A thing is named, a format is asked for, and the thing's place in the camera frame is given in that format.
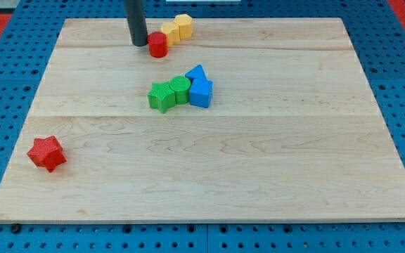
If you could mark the green star block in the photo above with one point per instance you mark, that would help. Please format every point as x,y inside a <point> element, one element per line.
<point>161,97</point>

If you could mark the red star block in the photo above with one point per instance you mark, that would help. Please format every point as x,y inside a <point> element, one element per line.
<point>47,153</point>

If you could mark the blue cube block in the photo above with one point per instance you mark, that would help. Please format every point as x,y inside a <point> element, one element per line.
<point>201,93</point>

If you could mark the green cylinder block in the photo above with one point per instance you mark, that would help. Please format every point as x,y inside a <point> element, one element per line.
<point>180,85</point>

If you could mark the blue triangle block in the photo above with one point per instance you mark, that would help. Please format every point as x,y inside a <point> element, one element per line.
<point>196,73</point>

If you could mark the light wooden board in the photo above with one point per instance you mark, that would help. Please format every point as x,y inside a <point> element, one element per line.
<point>293,133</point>

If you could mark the red cylinder block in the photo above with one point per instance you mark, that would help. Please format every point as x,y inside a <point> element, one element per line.
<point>157,44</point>

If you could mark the yellow pentagon block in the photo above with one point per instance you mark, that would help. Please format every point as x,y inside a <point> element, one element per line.
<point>172,33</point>

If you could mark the yellow hexagon block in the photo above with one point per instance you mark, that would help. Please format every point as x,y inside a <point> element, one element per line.
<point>185,23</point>

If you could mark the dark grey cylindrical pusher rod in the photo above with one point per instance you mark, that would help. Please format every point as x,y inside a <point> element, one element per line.
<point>136,21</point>

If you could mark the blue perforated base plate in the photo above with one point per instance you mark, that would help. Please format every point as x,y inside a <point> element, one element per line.
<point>27,43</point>

